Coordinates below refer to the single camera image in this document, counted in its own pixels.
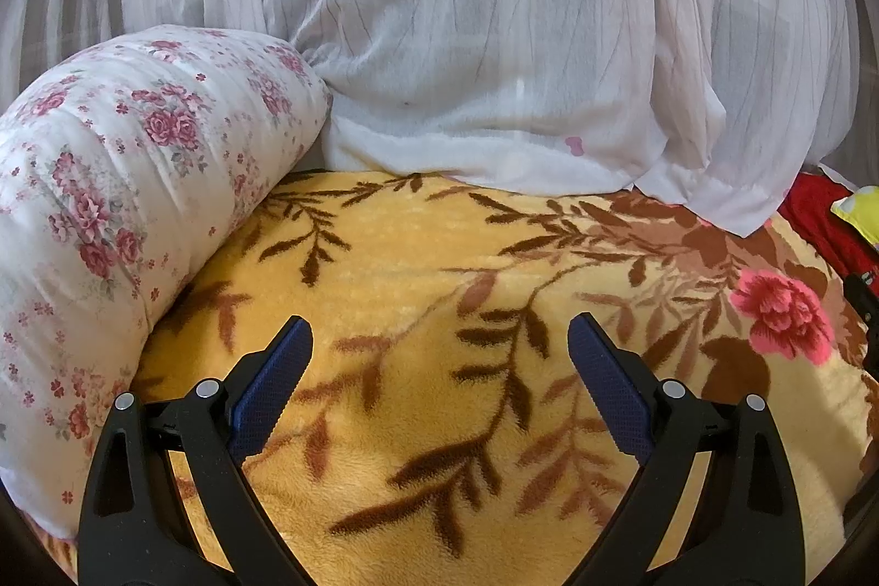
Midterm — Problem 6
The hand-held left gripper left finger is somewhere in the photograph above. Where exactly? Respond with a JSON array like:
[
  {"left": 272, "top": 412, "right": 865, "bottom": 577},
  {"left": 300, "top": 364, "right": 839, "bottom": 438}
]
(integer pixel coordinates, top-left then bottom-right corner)
[{"left": 77, "top": 315, "right": 315, "bottom": 586}]

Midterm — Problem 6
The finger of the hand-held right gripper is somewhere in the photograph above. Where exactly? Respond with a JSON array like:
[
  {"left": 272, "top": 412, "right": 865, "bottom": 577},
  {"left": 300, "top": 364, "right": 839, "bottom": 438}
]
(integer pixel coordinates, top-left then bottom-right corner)
[{"left": 843, "top": 272, "right": 879, "bottom": 374}]

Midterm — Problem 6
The yellow floral blanket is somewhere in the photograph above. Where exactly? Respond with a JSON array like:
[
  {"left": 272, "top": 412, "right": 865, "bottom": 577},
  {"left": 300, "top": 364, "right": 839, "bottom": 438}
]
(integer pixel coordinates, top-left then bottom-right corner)
[{"left": 34, "top": 169, "right": 873, "bottom": 586}]

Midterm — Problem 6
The red cloth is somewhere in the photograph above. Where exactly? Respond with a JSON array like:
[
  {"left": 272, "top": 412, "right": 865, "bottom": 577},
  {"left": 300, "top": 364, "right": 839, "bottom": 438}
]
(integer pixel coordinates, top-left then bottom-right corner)
[{"left": 779, "top": 174, "right": 879, "bottom": 299}]

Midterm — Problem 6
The white sheer curtain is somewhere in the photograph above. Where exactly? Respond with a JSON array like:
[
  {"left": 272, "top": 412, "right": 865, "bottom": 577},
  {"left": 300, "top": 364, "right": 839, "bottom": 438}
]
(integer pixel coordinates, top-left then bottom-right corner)
[{"left": 0, "top": 0, "right": 879, "bottom": 237}]

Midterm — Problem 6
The yellow pillow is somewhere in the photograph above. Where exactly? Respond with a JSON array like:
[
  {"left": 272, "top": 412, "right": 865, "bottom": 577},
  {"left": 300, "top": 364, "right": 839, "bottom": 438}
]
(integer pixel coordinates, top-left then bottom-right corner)
[{"left": 830, "top": 186, "right": 879, "bottom": 234}]

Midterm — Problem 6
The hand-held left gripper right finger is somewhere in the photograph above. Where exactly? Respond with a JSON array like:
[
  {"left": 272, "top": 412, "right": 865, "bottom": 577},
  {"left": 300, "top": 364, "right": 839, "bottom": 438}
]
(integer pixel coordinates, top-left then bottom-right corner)
[{"left": 566, "top": 311, "right": 806, "bottom": 586}]

